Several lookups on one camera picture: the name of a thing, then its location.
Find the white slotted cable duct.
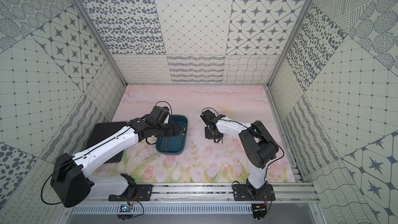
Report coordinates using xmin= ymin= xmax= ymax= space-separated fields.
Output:
xmin=73 ymin=203 xmax=252 ymax=214

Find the aluminium rail frame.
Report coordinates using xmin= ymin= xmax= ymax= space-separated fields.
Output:
xmin=63 ymin=181 xmax=321 ymax=204

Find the right controller board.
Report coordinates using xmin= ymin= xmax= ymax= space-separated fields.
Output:
xmin=251 ymin=204 xmax=267 ymax=221

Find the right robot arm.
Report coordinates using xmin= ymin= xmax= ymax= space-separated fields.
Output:
xmin=200 ymin=107 xmax=280 ymax=190

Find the teal plastic storage box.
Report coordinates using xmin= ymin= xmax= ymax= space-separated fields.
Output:
xmin=155 ymin=115 xmax=188 ymax=156

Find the black tool case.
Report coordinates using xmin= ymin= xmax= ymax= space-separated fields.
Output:
xmin=86 ymin=122 xmax=127 ymax=149

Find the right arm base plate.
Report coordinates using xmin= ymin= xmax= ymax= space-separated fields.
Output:
xmin=231 ymin=183 xmax=276 ymax=201

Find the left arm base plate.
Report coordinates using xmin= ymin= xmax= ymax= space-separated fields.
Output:
xmin=108 ymin=184 xmax=153 ymax=202

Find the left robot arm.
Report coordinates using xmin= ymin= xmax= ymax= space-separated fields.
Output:
xmin=47 ymin=106 xmax=183 ymax=208

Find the green circuit board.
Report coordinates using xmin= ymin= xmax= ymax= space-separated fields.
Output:
xmin=119 ymin=204 xmax=132 ymax=213

